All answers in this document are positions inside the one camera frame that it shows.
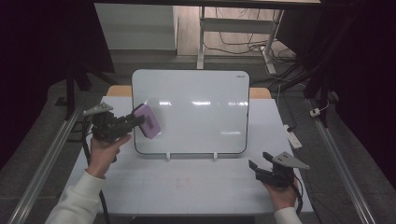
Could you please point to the dark curtain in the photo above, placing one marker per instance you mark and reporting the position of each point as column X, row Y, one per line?
column 367, row 62
column 37, row 46

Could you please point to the white desk frame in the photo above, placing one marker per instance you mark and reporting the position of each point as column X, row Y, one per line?
column 236, row 25

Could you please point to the aluminium floor rail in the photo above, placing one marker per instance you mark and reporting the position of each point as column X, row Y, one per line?
column 342, row 177
column 40, row 177

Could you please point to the wooden table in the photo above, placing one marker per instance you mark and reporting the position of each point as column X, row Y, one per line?
column 120, row 90

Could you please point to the black metal stand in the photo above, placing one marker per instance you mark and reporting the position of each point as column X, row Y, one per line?
column 323, row 93
column 70, row 93

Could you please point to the white whiteboard stand foot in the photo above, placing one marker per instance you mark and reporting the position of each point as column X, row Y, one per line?
column 168, row 156
column 215, row 156

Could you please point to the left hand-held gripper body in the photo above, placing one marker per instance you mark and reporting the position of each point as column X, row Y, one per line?
column 106, row 127

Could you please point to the white power strip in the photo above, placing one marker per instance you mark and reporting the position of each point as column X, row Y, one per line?
column 293, row 137

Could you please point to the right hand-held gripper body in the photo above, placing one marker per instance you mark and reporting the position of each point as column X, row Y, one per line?
column 278, row 175

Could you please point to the white plug adapter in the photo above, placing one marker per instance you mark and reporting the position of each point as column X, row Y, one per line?
column 314, row 112

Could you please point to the white whiteboard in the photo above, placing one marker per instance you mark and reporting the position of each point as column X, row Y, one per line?
column 202, row 124

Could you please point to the black floor plate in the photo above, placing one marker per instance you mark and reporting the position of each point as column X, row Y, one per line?
column 74, row 133

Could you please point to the person's left hand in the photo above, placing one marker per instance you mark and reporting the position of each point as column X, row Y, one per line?
column 102, row 155

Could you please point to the purple whiteboard eraser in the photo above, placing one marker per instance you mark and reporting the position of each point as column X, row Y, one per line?
column 149, row 123

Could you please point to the person's right hand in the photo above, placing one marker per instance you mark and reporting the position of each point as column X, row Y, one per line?
column 283, row 196

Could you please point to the white cabinet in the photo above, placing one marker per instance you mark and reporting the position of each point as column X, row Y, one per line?
column 135, row 26

